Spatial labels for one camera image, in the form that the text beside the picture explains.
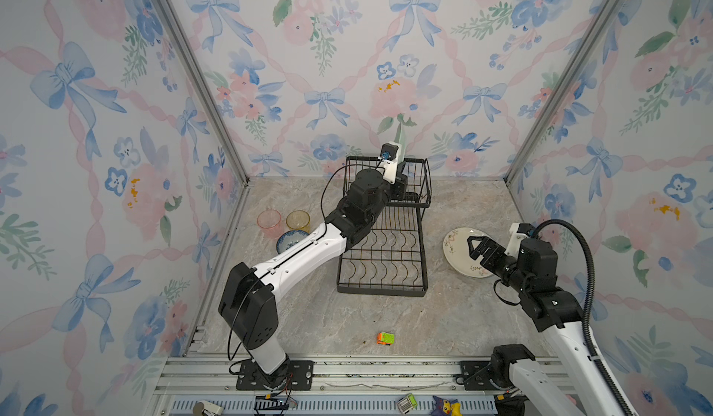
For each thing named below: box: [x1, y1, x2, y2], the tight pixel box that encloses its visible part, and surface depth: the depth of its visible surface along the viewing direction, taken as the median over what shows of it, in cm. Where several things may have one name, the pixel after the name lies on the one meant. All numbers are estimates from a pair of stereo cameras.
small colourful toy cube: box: [375, 331, 396, 346], surface depth 80 cm
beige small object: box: [193, 400, 224, 416], surface depth 69 cm
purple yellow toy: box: [428, 395, 463, 416], surface depth 69 cm
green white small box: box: [396, 392, 419, 415], surface depth 69 cm
